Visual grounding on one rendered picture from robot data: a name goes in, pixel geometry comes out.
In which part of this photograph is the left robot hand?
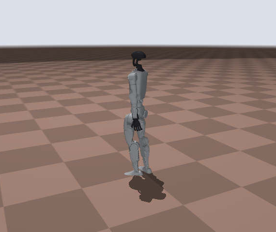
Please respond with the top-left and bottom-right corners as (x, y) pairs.
(131, 114), (142, 131)

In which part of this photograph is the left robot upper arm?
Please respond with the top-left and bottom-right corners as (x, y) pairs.
(128, 72), (138, 98)

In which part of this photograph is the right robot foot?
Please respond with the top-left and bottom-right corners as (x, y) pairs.
(138, 166), (152, 174)

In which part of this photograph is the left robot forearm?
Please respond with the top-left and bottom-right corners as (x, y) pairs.
(129, 94), (138, 119)

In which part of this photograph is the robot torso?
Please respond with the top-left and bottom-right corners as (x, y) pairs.
(129, 68), (147, 118)

